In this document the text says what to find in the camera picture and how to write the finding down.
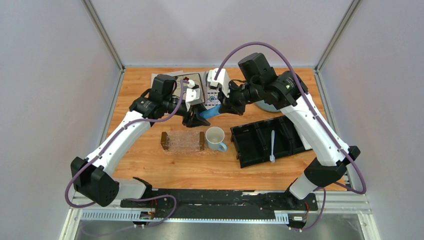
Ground square floral ceramic plate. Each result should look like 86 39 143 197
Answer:
173 73 204 101

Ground light blue toothbrush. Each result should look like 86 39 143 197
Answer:
269 130 276 163

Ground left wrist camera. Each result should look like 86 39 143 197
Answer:
185 80 204 110

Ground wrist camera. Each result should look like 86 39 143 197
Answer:
206 68 230 98
185 80 204 110

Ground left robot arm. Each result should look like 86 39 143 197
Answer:
64 74 208 208

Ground blue toothpaste tube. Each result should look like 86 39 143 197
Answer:
199 104 221 120

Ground white patterned placemat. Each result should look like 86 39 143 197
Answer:
148 70 220 115

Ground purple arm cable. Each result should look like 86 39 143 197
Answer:
213 41 368 232
64 79 190 237

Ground white mug with blue handle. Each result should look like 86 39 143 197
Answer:
205 126 228 152

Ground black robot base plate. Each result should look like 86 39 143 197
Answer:
120 188 318 220

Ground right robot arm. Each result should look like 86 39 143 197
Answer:
209 52 361 210

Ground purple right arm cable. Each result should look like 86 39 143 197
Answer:
213 41 368 232

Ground glass holder with wooden ends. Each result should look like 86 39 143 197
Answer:
160 130 205 152

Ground round grey-blue plate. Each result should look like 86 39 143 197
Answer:
254 100 280 113

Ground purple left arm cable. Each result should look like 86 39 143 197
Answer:
64 79 190 237

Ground black compartment organizer box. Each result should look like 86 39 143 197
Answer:
230 115 307 168

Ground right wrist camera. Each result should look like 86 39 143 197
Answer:
206 68 230 98

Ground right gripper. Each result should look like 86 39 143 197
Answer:
217 79 262 116

